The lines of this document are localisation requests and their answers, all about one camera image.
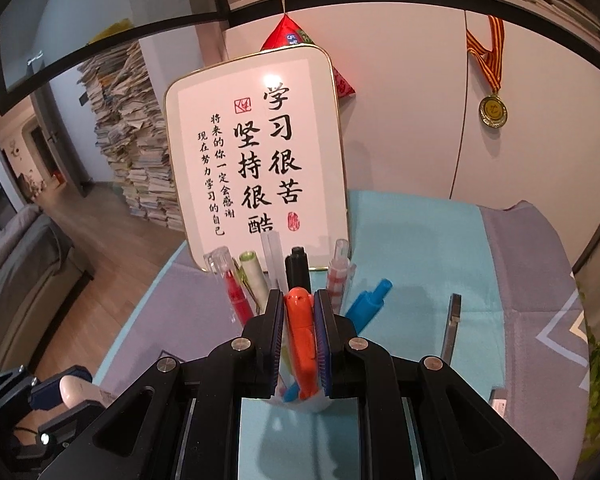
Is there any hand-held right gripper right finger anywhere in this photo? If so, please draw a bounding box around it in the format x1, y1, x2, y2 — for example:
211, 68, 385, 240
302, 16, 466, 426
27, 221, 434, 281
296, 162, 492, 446
312, 288, 561, 480

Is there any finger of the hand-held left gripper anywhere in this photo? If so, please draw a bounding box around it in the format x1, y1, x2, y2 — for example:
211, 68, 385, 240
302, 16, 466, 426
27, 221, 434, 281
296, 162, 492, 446
27, 366, 95, 411
49, 399, 108, 443

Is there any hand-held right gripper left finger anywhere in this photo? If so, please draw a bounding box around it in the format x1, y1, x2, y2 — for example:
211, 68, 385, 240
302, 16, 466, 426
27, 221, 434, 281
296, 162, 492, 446
22, 289, 285, 480

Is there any orange pen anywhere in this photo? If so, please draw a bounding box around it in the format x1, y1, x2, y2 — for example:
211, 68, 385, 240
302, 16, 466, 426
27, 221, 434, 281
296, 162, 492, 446
284, 286, 321, 401

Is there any blue pen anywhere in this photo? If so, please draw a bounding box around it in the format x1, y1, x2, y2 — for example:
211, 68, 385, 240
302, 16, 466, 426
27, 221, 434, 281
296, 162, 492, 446
280, 278, 394, 403

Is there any cream pen with green cap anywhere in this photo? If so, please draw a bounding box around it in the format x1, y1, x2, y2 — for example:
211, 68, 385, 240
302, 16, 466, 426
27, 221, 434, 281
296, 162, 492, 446
238, 250, 271, 311

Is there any red pen with clear cap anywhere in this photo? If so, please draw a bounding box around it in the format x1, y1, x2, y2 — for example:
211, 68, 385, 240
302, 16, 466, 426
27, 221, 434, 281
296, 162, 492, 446
203, 246, 255, 328

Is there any pink patterned pen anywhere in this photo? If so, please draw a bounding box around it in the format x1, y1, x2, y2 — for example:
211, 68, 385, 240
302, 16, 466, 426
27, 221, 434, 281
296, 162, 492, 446
327, 238, 357, 313

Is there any black marker pen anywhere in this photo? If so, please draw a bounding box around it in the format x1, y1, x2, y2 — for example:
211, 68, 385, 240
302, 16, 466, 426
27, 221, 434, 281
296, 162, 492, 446
285, 246, 311, 291

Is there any translucent white pen holder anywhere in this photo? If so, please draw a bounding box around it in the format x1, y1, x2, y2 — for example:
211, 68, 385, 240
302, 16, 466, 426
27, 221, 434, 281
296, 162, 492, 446
272, 380, 333, 414

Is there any black slim pen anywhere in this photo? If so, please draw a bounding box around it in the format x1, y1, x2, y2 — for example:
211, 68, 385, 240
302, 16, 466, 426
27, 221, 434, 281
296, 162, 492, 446
440, 294, 462, 366

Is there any white grey-capped correction pen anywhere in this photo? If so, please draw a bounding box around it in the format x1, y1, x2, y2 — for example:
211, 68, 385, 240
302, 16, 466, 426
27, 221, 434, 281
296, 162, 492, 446
489, 387, 509, 416

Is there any grey sofa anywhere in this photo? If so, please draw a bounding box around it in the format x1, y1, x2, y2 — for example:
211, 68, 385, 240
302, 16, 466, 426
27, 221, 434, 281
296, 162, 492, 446
0, 200, 96, 381

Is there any framed calligraphy sign board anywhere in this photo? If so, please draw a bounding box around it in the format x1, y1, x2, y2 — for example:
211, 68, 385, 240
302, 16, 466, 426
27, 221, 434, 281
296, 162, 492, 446
162, 44, 352, 272

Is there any pile of books and papers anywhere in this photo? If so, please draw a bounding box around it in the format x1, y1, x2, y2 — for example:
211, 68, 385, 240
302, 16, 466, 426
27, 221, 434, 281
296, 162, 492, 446
77, 40, 186, 231

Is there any white cabinet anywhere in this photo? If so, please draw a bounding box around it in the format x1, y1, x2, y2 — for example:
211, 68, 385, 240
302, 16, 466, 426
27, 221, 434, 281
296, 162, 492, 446
222, 0, 600, 266

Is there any gold medal with striped ribbon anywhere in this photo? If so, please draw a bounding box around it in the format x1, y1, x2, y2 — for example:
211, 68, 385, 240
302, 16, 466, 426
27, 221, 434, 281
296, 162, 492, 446
466, 15, 508, 128

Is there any red hanging ornament pouch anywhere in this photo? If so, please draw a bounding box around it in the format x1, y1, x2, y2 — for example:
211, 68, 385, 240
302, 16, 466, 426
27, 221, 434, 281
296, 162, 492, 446
260, 12, 357, 98

